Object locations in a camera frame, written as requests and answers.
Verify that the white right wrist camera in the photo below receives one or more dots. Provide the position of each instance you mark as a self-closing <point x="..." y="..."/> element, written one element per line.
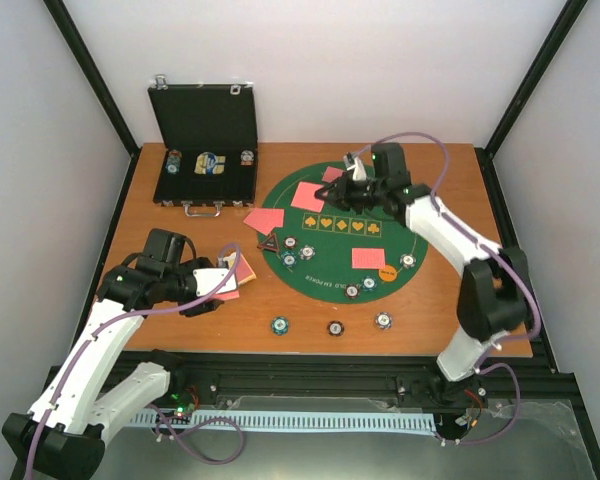
<point x="355" y="167"/>

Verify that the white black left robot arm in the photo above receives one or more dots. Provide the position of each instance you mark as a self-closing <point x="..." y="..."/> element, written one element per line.
<point x="66" y="430"/>

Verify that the light blue slotted cable duct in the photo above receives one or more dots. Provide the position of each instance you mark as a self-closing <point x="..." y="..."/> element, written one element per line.
<point x="287" y="421"/>

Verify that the card deck in case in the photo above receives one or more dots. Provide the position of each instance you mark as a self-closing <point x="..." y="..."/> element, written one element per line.
<point x="209" y="163"/>

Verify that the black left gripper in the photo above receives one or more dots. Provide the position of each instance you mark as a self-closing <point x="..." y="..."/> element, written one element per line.
<point x="202" y="308"/>

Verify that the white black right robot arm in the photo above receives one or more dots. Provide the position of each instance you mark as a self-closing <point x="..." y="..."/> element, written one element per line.
<point x="494" y="298"/>

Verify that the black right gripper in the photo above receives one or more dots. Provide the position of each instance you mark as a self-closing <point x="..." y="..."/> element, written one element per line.
<point x="340" y="195"/>

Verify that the purple chips in case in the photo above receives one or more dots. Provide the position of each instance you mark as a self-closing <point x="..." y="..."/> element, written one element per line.
<point x="247" y="158"/>

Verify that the teal poker chip stack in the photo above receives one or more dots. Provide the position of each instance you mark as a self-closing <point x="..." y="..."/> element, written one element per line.
<point x="280" y="325"/>

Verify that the red card being drawn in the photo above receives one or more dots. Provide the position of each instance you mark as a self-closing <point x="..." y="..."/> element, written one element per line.
<point x="265" y="231"/>

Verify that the black triangular dealer button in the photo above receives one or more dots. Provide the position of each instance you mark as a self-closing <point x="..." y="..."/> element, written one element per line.
<point x="270" y="243"/>

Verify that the yellow red card box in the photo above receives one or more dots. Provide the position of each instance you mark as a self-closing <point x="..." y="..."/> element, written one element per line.
<point x="244" y="273"/>

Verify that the purple poker chip stack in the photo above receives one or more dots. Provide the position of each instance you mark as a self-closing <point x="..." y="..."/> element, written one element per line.
<point x="383" y="320"/>

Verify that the teal chips in case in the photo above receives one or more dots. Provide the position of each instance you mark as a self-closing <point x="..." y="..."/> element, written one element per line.
<point x="173" y="162"/>

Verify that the orange round blind button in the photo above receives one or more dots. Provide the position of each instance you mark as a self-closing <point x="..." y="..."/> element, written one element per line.
<point x="388" y="273"/>

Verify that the round green poker mat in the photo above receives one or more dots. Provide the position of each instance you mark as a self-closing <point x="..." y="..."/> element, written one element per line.
<point x="333" y="233"/>

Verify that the brown poker chip stack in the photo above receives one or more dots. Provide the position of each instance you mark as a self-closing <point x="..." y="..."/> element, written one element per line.
<point x="335" y="328"/>

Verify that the red playing card deck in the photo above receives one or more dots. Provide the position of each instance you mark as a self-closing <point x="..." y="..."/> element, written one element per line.
<point x="227" y="296"/>

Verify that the red card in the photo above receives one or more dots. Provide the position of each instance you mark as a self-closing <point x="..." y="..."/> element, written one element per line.
<point x="331" y="174"/>
<point x="368" y="258"/>
<point x="267" y="217"/>

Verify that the open black poker case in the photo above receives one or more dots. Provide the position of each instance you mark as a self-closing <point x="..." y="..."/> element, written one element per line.
<point x="205" y="117"/>

